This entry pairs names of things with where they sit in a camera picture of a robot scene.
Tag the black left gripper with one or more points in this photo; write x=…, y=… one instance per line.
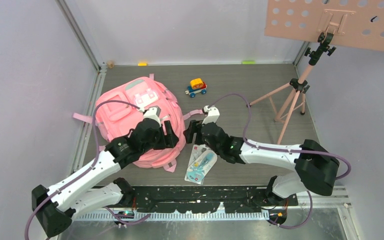
x=168, y=141

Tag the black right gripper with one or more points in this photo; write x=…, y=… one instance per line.
x=195, y=127

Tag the pink student backpack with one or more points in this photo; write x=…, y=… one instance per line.
x=121, y=111

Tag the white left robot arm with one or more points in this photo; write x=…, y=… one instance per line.
x=56, y=206

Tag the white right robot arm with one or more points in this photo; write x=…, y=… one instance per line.
x=311, y=167

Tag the white red stationery pack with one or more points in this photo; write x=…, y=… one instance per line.
x=196, y=151

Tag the blue correction tape pack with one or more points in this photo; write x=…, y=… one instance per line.
x=200, y=167

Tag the yellow blue toy truck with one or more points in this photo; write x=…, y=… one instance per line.
x=196, y=86

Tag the small wooden block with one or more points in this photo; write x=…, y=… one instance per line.
x=110, y=64

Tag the green tape marker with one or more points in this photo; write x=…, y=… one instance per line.
x=248, y=62

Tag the pink music stand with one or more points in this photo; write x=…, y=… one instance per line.
x=329, y=23

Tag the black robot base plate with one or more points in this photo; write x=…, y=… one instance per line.
x=197, y=199

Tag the aluminium frame rail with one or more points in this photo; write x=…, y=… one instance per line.
x=293, y=211

